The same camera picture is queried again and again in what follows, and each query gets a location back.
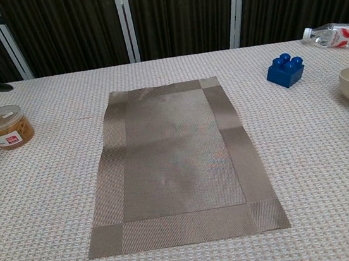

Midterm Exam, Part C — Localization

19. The clear plastic water bottle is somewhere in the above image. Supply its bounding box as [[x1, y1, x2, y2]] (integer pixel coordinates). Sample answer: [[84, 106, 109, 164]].
[[300, 21, 349, 57]]

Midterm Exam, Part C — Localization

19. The grey metal screen post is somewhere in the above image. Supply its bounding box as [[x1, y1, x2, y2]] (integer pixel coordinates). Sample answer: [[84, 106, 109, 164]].
[[113, 0, 142, 64], [224, 0, 254, 50], [0, 0, 35, 83]]

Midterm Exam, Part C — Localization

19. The light brown woven placemat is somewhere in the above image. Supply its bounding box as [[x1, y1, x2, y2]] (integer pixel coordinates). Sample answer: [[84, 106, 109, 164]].
[[68, 70, 293, 260]]

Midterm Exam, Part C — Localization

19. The pink woven tablecloth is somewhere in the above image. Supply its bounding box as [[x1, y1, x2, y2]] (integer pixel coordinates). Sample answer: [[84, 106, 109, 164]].
[[0, 32, 349, 261]]

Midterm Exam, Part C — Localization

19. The clear jar of rubber bands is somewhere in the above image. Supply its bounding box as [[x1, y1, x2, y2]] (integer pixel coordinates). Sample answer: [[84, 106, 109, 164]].
[[0, 102, 37, 151]]

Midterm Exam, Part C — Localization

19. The blue building block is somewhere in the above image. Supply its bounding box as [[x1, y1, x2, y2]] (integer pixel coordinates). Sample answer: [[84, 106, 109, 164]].
[[264, 51, 308, 91]]

